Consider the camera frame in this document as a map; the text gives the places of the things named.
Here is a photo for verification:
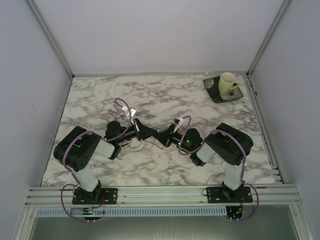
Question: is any light green mug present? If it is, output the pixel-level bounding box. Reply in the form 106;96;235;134
218;72;240;93

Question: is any right aluminium frame post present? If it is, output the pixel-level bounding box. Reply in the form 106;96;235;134
246;0;294;78

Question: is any dark brown wire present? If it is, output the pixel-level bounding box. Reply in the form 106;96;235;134
114;126;208;161

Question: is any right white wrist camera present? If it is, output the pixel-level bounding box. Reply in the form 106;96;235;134
173;117;184;133

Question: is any right black circuit board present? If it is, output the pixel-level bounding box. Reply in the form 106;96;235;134
226;205;244;222

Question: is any aluminium front rail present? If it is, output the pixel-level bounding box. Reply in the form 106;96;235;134
24;184;302;207

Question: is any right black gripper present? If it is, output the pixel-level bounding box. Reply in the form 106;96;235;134
153;123;194;153

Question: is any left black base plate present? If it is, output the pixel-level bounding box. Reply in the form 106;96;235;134
72;187;118;205

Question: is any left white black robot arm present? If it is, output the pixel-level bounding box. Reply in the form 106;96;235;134
53;118;157;202

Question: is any blue slotted cable duct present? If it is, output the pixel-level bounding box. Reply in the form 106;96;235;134
36;206;227;218

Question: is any left aluminium frame post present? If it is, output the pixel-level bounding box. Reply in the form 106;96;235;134
25;0;74;80

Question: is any black floral square plate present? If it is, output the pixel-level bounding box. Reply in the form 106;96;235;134
202;76;245;104

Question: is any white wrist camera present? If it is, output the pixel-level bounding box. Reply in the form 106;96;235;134
121;105;137;119
173;117;184;133

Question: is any left green circuit board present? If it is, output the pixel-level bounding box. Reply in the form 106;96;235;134
82;207;106;217

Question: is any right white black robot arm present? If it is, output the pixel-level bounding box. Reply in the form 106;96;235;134
153;123;254;202

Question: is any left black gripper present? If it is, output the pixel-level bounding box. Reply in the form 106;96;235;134
116;118;158;144

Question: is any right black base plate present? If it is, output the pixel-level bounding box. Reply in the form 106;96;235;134
204;186;253;204

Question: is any aluminium frame post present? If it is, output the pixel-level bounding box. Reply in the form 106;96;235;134
25;0;74;80
246;0;294;78

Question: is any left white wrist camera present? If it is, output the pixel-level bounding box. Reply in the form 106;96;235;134
121;105;137;119

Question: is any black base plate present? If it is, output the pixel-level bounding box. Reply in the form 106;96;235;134
72;187;118;205
204;186;253;204

